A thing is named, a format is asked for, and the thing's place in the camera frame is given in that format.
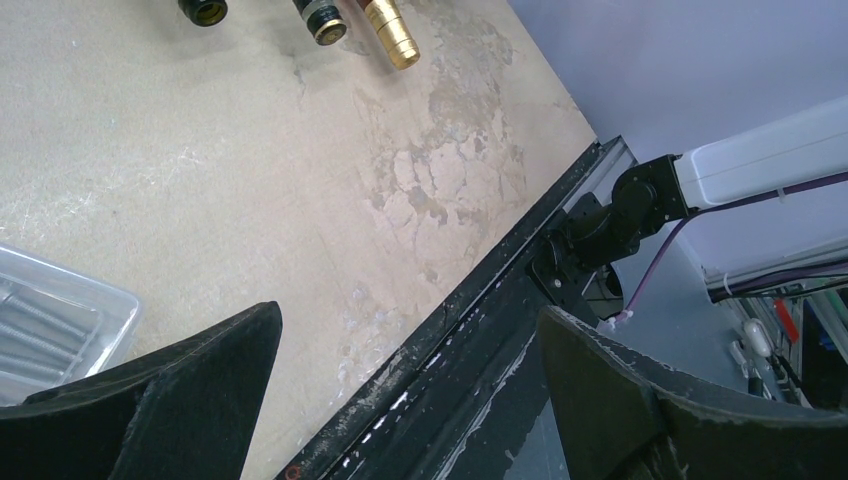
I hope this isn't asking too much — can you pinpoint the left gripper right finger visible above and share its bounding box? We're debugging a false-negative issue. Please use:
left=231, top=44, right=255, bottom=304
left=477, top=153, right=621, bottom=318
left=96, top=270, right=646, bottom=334
left=537, top=307, right=847, bottom=479

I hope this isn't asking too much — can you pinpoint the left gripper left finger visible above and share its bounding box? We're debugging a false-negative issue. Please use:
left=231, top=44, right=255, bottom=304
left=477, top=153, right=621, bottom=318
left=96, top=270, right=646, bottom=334
left=1, top=302, right=283, bottom=479

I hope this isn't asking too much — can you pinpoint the dark bottle silver collar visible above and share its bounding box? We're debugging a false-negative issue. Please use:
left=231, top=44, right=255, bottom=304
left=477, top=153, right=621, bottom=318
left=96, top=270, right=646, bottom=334
left=177, top=0, right=228, bottom=28

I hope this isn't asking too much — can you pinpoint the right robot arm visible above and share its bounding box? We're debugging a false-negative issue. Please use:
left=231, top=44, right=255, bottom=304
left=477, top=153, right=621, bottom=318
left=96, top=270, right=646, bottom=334
left=528, top=98, right=847, bottom=308

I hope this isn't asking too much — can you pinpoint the small dark bottle gold cap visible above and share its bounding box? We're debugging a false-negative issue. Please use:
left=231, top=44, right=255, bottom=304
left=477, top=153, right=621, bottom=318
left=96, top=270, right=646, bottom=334
left=292, top=0, right=347, bottom=46

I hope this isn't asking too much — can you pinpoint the red bottle gold foil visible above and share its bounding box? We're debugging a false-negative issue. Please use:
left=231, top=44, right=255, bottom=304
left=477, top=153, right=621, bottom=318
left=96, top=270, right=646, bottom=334
left=357, top=0, right=420, bottom=70

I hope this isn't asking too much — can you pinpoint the clear plastic parts box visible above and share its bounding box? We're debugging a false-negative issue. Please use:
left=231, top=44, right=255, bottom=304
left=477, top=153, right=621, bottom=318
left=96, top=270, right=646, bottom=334
left=1, top=244, right=143, bottom=407

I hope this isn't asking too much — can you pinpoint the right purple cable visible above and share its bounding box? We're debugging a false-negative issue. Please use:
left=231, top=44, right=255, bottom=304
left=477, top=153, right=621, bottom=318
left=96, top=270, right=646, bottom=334
left=599, top=170, right=848, bottom=329

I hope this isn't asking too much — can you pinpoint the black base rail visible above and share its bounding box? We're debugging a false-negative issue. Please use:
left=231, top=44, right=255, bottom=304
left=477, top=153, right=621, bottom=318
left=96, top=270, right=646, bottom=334
left=280, top=137, right=634, bottom=479

